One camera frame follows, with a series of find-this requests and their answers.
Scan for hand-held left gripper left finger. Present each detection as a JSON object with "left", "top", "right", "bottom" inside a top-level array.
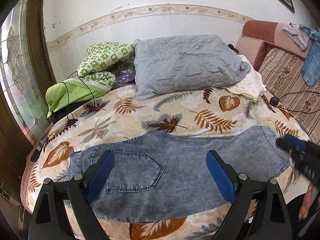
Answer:
[{"left": 28, "top": 150, "right": 115, "bottom": 240}]

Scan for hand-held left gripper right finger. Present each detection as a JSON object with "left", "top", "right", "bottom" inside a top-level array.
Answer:
[{"left": 205, "top": 150, "right": 293, "bottom": 240}]

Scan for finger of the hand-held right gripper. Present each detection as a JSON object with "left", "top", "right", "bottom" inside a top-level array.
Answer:
[
  {"left": 276, "top": 138, "right": 307, "bottom": 156},
  {"left": 284, "top": 133, "right": 307, "bottom": 147}
]

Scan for blue denim pants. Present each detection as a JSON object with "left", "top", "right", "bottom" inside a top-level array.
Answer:
[{"left": 69, "top": 126, "right": 292, "bottom": 223}]

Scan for person's right hand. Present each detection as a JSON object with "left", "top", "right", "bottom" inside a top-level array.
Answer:
[{"left": 298, "top": 182, "right": 316, "bottom": 220}]

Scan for cream folded cloth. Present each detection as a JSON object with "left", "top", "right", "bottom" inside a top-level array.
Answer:
[{"left": 226, "top": 54, "right": 267, "bottom": 102}]

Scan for leaf print blanket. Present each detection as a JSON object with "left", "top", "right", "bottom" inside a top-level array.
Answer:
[{"left": 20, "top": 86, "right": 310, "bottom": 240}]

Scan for light blue denim garment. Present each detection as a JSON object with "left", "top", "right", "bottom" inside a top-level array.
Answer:
[{"left": 299, "top": 24, "right": 320, "bottom": 87}]

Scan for purple plastic bag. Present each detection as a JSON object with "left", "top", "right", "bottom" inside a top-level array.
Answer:
[{"left": 114, "top": 69, "right": 137, "bottom": 89}]

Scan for grey garment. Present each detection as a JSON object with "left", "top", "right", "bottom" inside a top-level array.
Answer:
[{"left": 282, "top": 22, "right": 310, "bottom": 52}]

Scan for green patterned quilt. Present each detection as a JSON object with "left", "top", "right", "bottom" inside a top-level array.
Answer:
[{"left": 77, "top": 42, "right": 135, "bottom": 92}]

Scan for grey quilted pillow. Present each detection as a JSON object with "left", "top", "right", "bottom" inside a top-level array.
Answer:
[{"left": 133, "top": 34, "right": 251, "bottom": 101}]

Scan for pink brown sofa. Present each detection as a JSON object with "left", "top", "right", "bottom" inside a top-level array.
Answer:
[{"left": 235, "top": 20, "right": 320, "bottom": 145}]

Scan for wooden stained glass door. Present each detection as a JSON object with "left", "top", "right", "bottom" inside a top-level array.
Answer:
[{"left": 0, "top": 0, "right": 54, "bottom": 230}]

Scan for black charger cable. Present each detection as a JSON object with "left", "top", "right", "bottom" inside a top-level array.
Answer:
[{"left": 260, "top": 90, "right": 320, "bottom": 113}]

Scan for thin black cable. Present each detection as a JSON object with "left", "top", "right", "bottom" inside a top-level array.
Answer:
[{"left": 65, "top": 70, "right": 97, "bottom": 128}]

